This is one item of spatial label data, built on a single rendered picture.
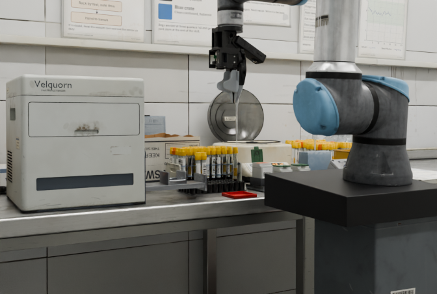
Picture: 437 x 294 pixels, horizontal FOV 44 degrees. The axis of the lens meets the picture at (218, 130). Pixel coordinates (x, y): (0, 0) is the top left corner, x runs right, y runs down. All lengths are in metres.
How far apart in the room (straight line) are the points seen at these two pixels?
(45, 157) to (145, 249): 0.89
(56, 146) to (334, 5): 0.66
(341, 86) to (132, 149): 0.51
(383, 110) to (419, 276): 0.36
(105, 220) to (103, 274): 0.78
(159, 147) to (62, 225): 0.51
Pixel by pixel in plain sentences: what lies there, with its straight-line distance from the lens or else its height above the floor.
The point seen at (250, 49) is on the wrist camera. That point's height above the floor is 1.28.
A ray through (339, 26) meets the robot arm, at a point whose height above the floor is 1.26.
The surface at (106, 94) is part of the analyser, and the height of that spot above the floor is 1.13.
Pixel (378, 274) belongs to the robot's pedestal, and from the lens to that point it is 1.18.
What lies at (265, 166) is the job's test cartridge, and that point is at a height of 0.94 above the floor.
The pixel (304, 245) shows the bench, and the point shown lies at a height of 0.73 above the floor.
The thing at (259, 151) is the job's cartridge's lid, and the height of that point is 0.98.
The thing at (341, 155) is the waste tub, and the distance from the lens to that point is 1.79.
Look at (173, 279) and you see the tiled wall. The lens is 2.12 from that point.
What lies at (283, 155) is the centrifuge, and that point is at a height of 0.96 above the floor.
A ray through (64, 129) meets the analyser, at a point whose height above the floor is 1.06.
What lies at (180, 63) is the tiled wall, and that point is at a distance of 2.05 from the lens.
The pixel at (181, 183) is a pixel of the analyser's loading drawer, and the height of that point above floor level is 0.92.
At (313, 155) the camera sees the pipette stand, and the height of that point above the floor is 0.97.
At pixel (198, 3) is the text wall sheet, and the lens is 2.10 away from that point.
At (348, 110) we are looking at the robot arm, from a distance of 1.13.
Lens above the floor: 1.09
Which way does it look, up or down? 1 degrees down
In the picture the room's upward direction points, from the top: straight up
